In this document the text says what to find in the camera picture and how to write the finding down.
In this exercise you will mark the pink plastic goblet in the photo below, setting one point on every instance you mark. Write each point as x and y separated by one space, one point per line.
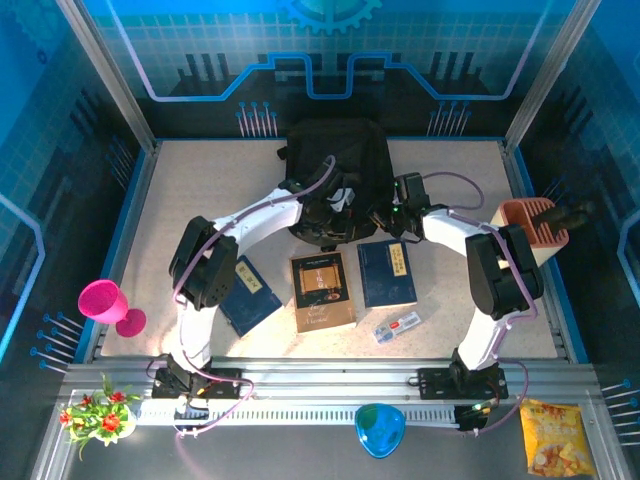
102 302

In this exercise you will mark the yellow chips bag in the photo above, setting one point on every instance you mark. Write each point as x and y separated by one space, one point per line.
555 440

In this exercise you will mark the artificial red flower plant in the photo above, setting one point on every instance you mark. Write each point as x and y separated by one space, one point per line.
102 420

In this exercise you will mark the long aluminium mounting rail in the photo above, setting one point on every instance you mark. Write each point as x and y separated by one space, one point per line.
325 380

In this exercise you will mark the dark blue book yellow label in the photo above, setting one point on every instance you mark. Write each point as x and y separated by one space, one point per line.
387 277

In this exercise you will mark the blue plastic bowl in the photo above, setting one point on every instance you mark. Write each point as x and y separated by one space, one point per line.
379 430

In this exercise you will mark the dark blue book cream label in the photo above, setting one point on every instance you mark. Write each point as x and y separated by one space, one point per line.
250 300

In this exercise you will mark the beige orange pen holder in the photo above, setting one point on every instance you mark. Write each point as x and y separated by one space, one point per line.
547 245

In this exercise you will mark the brown book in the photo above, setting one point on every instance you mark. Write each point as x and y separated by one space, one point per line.
322 295

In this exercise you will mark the black controller box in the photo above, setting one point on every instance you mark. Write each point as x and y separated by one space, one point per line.
472 420

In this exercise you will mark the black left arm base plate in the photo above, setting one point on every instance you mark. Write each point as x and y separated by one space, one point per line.
225 392

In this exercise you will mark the white connector board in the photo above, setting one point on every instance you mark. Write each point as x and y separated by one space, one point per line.
192 412

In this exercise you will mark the small white eraser pack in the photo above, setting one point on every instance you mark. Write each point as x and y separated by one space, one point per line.
397 327

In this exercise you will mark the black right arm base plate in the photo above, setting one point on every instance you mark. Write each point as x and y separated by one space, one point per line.
435 385

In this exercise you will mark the aluminium frame post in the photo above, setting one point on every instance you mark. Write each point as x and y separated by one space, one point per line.
113 80
548 75

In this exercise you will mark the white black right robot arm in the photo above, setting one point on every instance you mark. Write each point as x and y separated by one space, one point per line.
450 227

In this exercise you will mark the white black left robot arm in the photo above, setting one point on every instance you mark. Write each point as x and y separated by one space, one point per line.
260 220

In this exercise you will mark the black backpack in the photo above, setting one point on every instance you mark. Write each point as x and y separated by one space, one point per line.
350 150

